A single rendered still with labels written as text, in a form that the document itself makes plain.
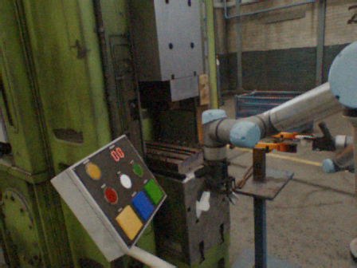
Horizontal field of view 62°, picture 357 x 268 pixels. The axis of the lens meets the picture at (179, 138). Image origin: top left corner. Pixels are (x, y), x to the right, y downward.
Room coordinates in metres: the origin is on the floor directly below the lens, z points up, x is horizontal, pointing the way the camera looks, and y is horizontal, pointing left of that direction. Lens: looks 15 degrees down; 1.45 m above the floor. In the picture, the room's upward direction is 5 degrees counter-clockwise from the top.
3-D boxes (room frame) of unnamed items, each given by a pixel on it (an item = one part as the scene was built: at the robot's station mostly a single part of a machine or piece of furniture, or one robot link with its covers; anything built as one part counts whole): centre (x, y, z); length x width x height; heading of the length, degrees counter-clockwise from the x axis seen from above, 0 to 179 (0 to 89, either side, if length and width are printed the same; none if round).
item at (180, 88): (1.52, 0.11, 1.32); 0.42 x 0.20 x 0.10; 49
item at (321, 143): (1.59, -0.80, 0.93); 0.12 x 0.08 x 0.09; 54
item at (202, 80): (1.71, -0.16, 1.27); 0.09 x 0.02 x 0.17; 139
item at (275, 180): (1.69, -0.47, 0.69); 0.40 x 0.30 x 0.02; 143
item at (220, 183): (0.90, -0.12, 1.07); 0.09 x 0.08 x 0.12; 26
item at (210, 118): (0.91, -0.11, 1.23); 0.09 x 0.08 x 0.11; 34
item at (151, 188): (0.97, 0.11, 1.01); 0.07 x 0.05 x 0.07; 164
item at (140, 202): (0.87, 0.14, 1.01); 0.07 x 0.05 x 0.07; 164
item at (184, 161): (1.52, 0.11, 0.96); 0.42 x 0.20 x 0.09; 49
